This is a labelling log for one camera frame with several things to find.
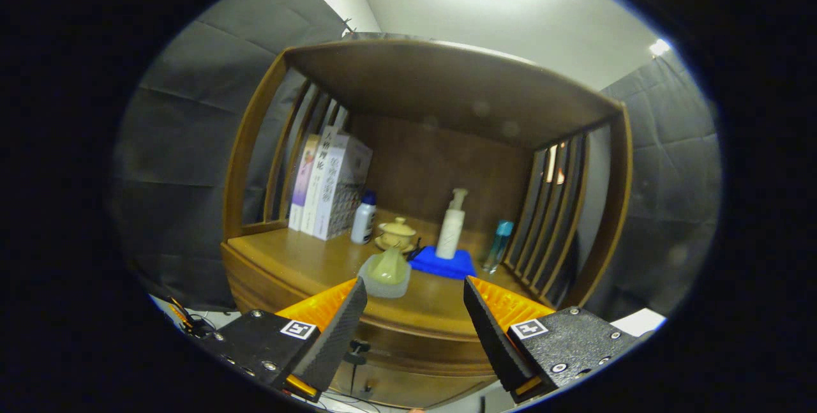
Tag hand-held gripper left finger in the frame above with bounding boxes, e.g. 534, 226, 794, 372
195, 276, 369, 403

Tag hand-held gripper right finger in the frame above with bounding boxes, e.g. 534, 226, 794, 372
463, 274, 655, 402

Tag brown wooden drawer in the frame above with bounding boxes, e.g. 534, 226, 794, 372
221, 244, 505, 379

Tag clear box with green soap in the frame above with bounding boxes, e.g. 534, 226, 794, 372
357, 247, 412, 299

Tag wooden countertop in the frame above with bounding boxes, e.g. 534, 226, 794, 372
227, 209, 543, 340

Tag white side cabinet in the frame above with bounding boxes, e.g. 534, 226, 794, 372
610, 308, 668, 338

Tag brown wooden cabinet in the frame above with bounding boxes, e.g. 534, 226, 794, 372
220, 38, 634, 410

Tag blue cloth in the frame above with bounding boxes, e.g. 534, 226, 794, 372
407, 245, 477, 280

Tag clear bottle blue cap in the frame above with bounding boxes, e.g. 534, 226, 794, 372
482, 220, 514, 274

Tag small white bottle blue cap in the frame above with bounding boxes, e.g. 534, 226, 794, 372
350, 190, 377, 245

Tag white pump bottle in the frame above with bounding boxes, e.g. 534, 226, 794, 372
435, 188, 469, 260

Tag yellow lidded teacup with saucer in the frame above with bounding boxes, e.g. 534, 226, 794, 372
374, 216, 417, 253

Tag white patterned book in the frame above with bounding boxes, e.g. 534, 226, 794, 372
312, 134, 373, 241

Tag pink purple book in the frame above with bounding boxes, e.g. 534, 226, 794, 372
288, 133, 321, 231

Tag thin white book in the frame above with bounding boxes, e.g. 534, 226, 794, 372
300, 124, 342, 236

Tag orange black tool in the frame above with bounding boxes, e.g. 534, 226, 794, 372
167, 298, 192, 327

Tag black cable bundle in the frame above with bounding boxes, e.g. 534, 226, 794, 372
167, 297, 218, 338

